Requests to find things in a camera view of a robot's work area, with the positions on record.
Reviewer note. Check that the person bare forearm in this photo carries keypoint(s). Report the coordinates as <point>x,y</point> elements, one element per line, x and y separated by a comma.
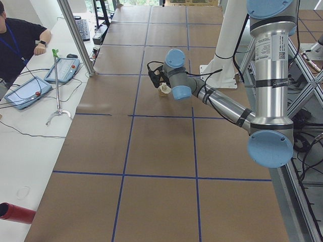
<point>46,37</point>

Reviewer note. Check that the white feather shuttlecock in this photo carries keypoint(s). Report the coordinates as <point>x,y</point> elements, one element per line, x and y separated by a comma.
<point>164,88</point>

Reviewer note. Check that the blue grey teach pendant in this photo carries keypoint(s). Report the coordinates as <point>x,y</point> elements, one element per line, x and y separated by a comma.
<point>65,68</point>
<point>25,92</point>

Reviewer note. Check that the white column stand with plate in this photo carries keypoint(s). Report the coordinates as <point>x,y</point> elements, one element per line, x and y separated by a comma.
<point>227,37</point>

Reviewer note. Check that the black keyboard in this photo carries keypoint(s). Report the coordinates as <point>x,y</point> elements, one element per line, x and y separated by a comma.
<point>82,30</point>

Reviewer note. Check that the person hand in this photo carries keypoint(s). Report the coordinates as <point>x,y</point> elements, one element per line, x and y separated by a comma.
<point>40,50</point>

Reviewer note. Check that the person in black shirt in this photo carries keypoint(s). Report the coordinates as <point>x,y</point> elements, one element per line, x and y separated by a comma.
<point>27,35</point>

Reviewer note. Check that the black orange power strip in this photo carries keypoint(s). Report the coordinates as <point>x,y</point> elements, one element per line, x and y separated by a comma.
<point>95,53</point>

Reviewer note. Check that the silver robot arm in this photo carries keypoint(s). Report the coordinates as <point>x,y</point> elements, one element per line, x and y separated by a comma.
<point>272,75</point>

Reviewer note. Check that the clear plastic tube cap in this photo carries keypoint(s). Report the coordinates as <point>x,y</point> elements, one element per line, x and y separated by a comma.
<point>23,192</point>

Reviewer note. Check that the dark computer mouse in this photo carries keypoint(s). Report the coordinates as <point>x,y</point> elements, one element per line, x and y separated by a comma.
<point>72,56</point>

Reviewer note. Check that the aluminium profile post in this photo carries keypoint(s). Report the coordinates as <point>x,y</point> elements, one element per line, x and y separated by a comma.
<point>75,30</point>

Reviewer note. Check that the black box computer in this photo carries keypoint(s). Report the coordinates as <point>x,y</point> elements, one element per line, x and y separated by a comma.
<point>99,35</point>

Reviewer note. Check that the white side desk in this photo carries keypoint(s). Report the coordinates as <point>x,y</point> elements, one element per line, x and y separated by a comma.
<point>25,156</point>

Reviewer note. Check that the black metal rack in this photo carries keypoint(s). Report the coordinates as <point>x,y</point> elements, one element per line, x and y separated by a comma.
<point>102,12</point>

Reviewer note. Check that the red cylinder tube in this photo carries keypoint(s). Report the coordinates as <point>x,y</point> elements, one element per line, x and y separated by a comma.
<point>17,213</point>

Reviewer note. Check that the copper tipped metal cylinder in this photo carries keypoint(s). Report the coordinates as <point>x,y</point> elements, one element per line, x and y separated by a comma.
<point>312,63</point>

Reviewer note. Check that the black smartwatch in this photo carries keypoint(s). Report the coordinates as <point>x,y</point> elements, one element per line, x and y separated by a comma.
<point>43,43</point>

